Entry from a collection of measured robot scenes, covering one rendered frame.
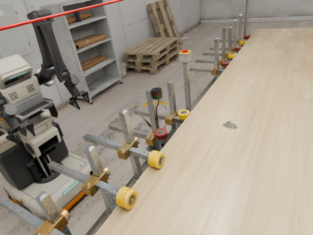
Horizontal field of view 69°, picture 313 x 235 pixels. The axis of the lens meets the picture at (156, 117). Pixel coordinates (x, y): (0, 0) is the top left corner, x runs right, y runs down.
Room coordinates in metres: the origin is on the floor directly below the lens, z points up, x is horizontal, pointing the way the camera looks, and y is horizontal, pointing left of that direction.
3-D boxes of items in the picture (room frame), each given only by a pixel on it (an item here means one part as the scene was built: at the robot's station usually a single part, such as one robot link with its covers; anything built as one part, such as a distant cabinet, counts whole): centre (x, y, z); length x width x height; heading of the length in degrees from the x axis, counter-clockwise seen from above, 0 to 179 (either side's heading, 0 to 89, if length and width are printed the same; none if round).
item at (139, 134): (1.23, 0.15, 0.84); 0.43 x 0.03 x 0.04; 55
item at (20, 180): (1.68, 1.16, 0.59); 0.55 x 0.34 x 0.83; 143
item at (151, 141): (1.17, 0.03, 0.85); 0.14 x 0.06 x 0.05; 145
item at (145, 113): (1.41, -0.02, 0.84); 0.43 x 0.03 x 0.04; 55
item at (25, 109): (1.45, 0.85, 0.99); 0.28 x 0.16 x 0.22; 143
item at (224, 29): (2.42, -0.83, 0.93); 0.04 x 0.04 x 0.48; 55
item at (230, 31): (2.63, -0.98, 0.88); 0.04 x 0.04 x 0.48; 55
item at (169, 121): (1.37, -0.11, 0.84); 0.14 x 0.06 x 0.05; 145
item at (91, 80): (4.00, 1.00, 0.78); 0.90 x 0.45 x 1.55; 145
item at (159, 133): (1.12, -0.01, 0.85); 0.08 x 0.08 x 0.11
